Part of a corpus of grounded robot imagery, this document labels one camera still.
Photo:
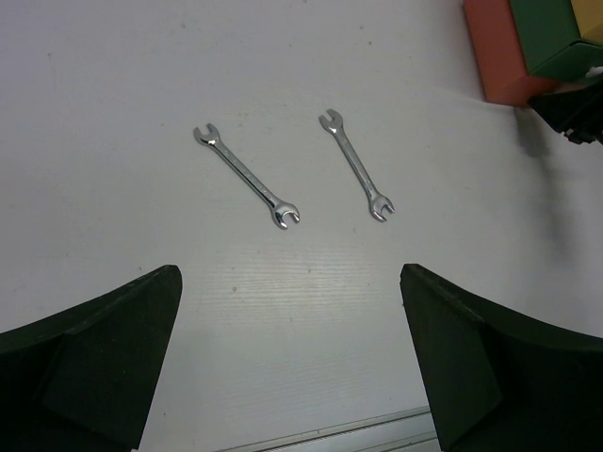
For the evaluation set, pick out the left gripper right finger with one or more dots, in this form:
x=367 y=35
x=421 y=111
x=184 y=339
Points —
x=498 y=380

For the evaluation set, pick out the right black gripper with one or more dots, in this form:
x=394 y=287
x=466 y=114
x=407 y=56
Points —
x=576 y=113

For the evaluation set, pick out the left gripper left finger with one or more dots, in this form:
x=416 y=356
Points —
x=84 y=379

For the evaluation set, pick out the green drawer box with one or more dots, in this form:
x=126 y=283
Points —
x=550 y=40

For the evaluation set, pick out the yellow drawer box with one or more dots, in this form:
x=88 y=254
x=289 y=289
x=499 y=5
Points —
x=589 y=17

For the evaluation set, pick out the red drawer box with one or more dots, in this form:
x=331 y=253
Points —
x=504 y=75

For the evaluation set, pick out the silver combination wrench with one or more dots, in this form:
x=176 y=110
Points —
x=377 y=202

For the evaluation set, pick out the silver open-end wrench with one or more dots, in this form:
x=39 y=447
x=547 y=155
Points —
x=279 y=209

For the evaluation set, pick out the aluminium rail frame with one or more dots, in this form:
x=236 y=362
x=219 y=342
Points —
x=398 y=431

